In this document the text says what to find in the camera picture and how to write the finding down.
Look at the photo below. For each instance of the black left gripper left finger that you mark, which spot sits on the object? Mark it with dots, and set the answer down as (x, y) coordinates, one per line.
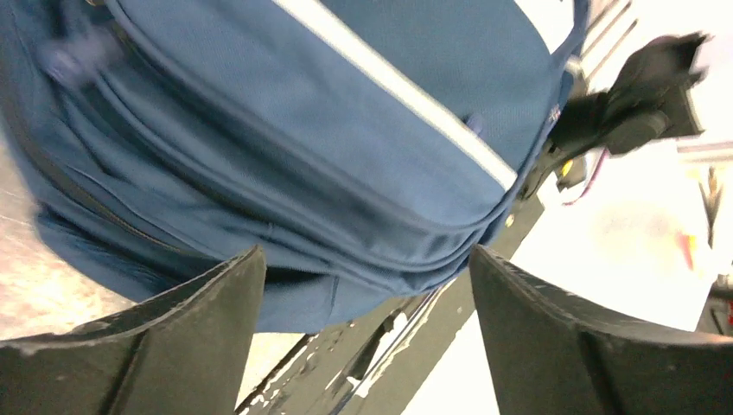
(181, 352)

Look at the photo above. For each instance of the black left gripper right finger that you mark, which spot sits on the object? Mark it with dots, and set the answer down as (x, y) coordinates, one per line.
(552, 352)

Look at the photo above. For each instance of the navy blue student backpack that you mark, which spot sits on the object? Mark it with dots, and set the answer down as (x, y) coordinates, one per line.
(365, 146)

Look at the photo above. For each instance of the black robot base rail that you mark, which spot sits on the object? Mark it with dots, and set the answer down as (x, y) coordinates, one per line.
(322, 373)

